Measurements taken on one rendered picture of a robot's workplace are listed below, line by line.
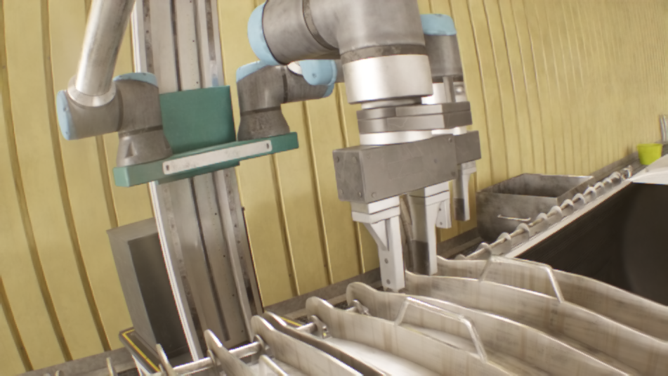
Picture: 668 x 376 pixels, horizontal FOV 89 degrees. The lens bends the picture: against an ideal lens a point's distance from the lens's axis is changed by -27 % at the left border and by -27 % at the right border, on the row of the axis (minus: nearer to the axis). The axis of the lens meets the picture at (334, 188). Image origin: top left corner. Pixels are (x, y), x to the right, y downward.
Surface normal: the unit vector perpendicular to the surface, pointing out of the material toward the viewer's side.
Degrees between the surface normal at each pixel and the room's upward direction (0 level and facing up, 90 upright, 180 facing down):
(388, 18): 90
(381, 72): 90
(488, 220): 90
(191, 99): 90
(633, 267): 81
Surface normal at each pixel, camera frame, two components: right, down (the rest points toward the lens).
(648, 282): -0.62, -0.02
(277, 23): -0.64, 0.28
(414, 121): -0.83, 0.20
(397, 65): 0.08, 0.16
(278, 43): -0.44, 0.75
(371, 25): -0.28, 0.19
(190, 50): 0.69, 0.03
